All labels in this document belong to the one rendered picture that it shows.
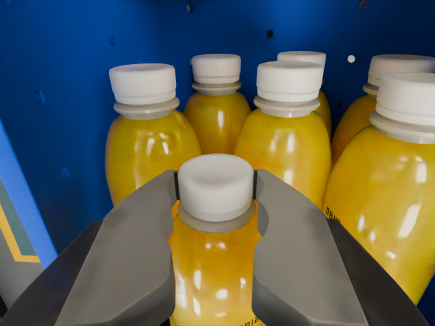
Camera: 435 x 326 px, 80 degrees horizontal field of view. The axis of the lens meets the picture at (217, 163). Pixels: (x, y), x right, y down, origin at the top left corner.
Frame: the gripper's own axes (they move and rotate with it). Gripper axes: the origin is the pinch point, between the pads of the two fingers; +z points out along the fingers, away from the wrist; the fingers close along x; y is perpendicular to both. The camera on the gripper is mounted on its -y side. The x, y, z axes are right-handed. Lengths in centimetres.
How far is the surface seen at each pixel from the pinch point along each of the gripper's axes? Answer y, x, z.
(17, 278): 148, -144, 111
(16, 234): 107, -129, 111
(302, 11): -7.6, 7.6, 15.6
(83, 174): 1.6, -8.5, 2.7
